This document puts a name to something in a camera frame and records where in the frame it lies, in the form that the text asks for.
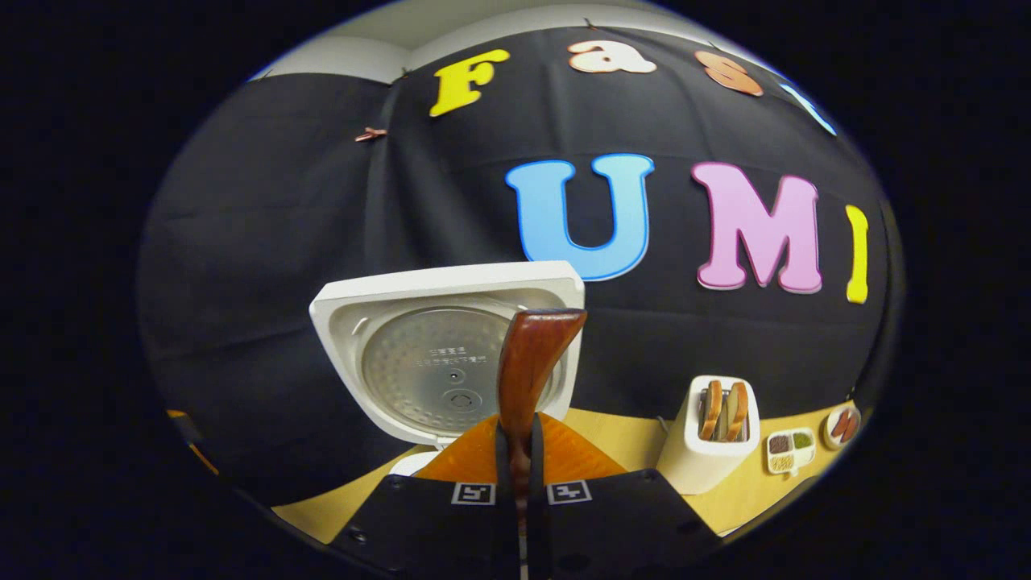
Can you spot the red meat slice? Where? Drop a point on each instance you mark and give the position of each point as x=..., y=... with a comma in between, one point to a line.
x=839, y=424
x=850, y=427

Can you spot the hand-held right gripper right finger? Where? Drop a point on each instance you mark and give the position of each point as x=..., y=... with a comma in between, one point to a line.
x=538, y=536

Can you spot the toasted bread slice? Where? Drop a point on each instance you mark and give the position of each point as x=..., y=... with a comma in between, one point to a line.
x=737, y=411
x=710, y=409

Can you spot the round white plate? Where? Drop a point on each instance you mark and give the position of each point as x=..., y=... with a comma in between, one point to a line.
x=830, y=439

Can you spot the white toaster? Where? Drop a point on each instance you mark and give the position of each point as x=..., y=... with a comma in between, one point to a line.
x=709, y=463

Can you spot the pink cloth clip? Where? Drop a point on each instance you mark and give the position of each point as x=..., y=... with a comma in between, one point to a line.
x=370, y=134

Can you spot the brown wooden spoon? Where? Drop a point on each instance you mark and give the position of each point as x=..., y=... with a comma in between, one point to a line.
x=527, y=362

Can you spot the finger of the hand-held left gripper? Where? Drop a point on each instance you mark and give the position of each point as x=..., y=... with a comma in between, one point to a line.
x=193, y=443

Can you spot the white rice cooker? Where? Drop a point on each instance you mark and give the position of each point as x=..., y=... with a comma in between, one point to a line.
x=435, y=370

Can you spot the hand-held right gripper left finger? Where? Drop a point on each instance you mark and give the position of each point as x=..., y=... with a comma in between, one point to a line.
x=504, y=536

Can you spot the white divided grain dish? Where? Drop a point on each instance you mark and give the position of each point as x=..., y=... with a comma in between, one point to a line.
x=789, y=451

